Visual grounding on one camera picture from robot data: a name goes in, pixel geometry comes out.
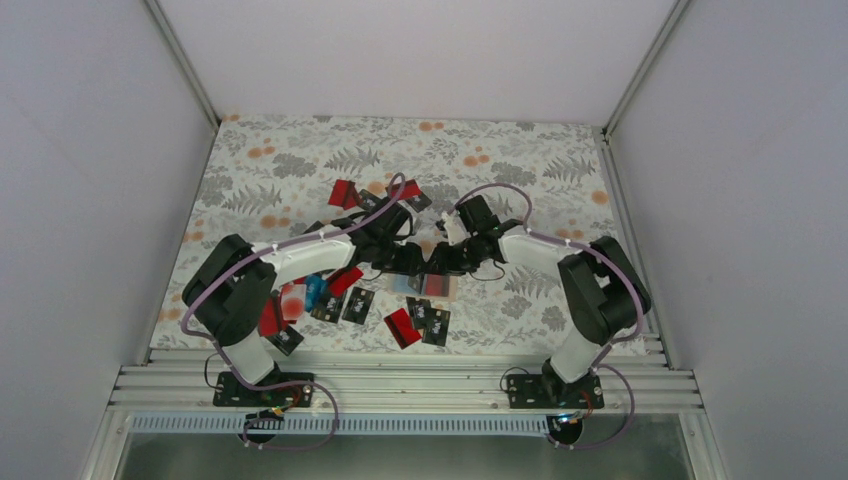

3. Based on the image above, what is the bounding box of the blue card pile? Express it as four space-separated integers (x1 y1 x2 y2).
304 275 327 313

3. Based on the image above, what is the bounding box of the black card top left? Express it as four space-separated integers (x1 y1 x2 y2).
357 189 385 212

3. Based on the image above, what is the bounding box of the black card pair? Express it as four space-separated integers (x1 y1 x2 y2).
401 274 425 297
406 297 431 330

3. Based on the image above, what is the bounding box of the black card centre left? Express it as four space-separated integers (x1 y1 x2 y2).
311 291 347 324

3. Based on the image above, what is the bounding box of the beige card holder wallet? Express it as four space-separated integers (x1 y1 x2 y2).
386 274 458 302

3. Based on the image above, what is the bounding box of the black card centre right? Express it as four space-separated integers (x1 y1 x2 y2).
342 287 375 325

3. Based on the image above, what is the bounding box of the red vip card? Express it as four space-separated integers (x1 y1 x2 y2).
424 274 458 299

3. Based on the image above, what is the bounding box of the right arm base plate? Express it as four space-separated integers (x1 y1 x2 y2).
505 373 605 410

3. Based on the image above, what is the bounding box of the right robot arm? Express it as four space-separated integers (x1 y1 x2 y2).
427 195 651 407

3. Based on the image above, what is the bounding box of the grey cable duct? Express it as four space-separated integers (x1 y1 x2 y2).
128 412 548 437

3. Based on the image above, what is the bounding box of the floral table mat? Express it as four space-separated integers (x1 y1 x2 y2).
150 115 619 356

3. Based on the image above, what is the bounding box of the black card top middle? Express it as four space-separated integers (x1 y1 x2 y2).
405 193 432 213

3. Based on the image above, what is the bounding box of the white red dot card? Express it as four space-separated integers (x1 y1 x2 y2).
279 283 306 323

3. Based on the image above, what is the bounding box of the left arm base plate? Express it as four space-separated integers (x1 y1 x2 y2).
212 372 314 409

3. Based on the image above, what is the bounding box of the aluminium rail frame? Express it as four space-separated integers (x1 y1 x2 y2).
108 350 704 414

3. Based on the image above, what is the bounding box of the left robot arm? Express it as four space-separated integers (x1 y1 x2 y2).
180 199 414 405

